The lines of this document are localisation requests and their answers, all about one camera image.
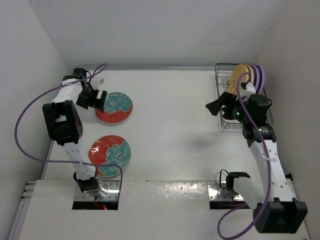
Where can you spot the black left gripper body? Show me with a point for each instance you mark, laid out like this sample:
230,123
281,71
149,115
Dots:
88,95

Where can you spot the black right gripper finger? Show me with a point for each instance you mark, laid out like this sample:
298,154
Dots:
215,106
227,114

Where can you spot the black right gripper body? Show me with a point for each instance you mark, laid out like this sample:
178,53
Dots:
238,111

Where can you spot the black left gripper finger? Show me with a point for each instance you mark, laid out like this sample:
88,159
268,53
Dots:
101,101
87,106

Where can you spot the lavender plate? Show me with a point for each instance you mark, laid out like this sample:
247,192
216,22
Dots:
257,78
262,78

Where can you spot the orange plate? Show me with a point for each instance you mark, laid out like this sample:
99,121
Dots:
233,80

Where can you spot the cream plate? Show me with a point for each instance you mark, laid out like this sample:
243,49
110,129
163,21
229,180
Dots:
252,71

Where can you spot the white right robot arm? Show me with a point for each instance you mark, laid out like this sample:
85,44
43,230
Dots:
275,209

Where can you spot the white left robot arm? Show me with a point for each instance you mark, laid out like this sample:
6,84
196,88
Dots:
64,125

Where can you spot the red teal floral plate upper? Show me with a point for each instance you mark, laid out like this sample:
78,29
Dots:
116,109

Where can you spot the red teal floral plate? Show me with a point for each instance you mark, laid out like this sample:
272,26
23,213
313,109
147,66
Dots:
110,150
116,109

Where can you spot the red teal floral plate lower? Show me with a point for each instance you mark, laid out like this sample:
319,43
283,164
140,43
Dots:
110,150

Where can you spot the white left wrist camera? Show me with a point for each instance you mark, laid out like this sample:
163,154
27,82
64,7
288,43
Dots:
96,83

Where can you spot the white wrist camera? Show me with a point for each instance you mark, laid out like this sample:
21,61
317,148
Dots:
96,83
247,89

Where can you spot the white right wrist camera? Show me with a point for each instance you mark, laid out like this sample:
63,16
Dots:
247,89

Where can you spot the grey wire dish rack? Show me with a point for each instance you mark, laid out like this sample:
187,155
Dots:
223,73

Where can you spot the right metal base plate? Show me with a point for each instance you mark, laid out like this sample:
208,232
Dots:
216,193

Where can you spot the metal base plate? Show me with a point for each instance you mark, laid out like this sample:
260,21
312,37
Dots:
108,192
216,193

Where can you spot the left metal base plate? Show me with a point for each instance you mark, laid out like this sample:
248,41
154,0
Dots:
108,192

